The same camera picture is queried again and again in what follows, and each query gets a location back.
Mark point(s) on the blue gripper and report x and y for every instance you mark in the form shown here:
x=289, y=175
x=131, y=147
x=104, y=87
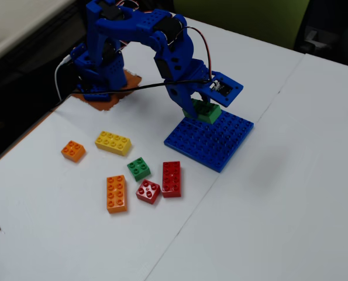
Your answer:
x=177, y=94

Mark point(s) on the green 2x4 block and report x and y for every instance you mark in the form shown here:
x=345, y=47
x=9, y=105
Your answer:
x=208, y=114

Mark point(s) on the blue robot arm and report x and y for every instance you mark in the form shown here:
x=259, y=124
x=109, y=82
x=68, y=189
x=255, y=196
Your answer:
x=124, y=26

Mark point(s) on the red 2x4 block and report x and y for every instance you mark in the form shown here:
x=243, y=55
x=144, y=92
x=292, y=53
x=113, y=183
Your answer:
x=171, y=179

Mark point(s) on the green 2x2 block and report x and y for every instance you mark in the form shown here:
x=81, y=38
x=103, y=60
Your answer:
x=138, y=169

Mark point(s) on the yellow 2x4 block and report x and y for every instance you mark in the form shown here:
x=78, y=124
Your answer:
x=112, y=142

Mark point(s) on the red 2x2 block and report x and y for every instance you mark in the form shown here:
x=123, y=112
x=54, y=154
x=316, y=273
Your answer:
x=148, y=191

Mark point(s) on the orange 2x4 block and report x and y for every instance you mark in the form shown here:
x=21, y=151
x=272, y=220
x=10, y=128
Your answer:
x=116, y=194

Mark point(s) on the orange 2x2 block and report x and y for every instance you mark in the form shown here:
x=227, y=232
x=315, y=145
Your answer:
x=72, y=151

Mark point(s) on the green chair back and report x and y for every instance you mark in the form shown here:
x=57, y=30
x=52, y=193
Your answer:
x=235, y=17

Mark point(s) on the white board sheet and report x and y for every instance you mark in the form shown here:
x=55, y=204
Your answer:
x=279, y=190
x=59, y=234

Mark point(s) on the black chair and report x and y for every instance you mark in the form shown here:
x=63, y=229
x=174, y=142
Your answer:
x=331, y=29

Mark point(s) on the white side table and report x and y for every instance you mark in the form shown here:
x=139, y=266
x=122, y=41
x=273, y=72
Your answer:
x=13, y=20

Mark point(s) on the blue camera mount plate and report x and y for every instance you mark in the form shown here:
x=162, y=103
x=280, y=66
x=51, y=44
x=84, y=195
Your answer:
x=225, y=89

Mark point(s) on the blue 8x8 base plate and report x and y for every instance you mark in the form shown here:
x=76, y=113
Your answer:
x=211, y=143

